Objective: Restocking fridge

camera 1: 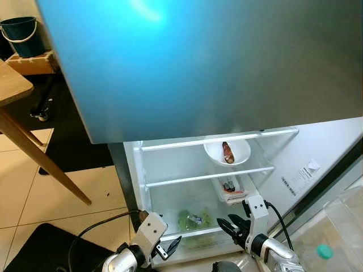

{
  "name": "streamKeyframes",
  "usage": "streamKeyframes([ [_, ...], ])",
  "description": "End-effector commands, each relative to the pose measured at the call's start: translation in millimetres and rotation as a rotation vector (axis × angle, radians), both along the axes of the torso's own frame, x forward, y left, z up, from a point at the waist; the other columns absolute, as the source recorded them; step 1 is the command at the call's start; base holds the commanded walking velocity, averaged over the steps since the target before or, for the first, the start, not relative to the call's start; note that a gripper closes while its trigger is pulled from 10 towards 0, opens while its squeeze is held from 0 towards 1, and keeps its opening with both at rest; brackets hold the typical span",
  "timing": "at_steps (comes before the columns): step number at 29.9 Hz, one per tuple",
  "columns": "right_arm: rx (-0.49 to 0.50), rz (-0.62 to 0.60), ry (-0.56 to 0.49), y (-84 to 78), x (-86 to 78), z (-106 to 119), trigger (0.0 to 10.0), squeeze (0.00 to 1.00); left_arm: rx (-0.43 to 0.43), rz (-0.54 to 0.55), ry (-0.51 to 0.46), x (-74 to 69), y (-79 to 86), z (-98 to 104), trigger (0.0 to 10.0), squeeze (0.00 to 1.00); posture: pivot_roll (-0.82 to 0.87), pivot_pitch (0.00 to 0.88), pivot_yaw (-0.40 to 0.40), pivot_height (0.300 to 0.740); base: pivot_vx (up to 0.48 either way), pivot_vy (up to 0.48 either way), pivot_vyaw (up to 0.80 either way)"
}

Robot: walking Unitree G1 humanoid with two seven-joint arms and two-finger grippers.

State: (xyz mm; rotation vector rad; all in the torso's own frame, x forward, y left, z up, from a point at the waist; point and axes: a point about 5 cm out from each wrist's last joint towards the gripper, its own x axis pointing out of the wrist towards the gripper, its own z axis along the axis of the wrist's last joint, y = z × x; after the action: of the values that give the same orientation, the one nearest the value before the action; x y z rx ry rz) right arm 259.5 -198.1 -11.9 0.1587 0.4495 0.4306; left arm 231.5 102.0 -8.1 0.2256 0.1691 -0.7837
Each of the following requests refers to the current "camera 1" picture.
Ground clear plastic food container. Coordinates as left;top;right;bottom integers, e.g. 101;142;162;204
213;175;259;205

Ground glass fridge shelf white trim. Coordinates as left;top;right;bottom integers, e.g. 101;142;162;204
145;166;276;189
139;127;299;152

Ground white fridge label sticker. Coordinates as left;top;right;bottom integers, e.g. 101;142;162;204
290;160;321;196

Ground clear crisper drawer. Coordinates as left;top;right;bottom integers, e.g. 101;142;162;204
149;187;267;267

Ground glass crisper cover shelf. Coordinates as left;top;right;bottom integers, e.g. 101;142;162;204
150;190;272;239

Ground bagged green leafy vegetables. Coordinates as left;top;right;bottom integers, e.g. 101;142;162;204
178;209;217;233

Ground small clear door bin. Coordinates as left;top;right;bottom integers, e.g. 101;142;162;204
286;224;363;272

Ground brown orange food piece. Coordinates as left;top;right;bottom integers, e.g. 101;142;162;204
222;142;235;164

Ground round white bowl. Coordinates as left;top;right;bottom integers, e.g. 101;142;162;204
203;136;251;167

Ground clear bottle with teal cap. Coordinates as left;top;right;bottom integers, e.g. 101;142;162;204
312;244;336;272

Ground wide clear door bin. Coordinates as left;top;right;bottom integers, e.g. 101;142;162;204
320;186;363;233

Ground black doormat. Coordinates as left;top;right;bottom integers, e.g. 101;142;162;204
3;223;134;272

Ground blue grey steel freezer door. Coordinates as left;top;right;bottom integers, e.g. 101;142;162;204
35;0;363;144

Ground beige table with tapered legs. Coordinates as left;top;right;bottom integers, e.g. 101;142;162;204
0;59;92;206

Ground low wooden stool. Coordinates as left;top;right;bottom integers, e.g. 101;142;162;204
5;51;60;77

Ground dark blue bucket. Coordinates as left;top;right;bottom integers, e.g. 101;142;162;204
0;16;45;58

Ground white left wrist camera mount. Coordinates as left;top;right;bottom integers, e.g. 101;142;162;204
132;212;169;257

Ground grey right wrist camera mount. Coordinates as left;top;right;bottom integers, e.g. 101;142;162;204
243;195;271;237

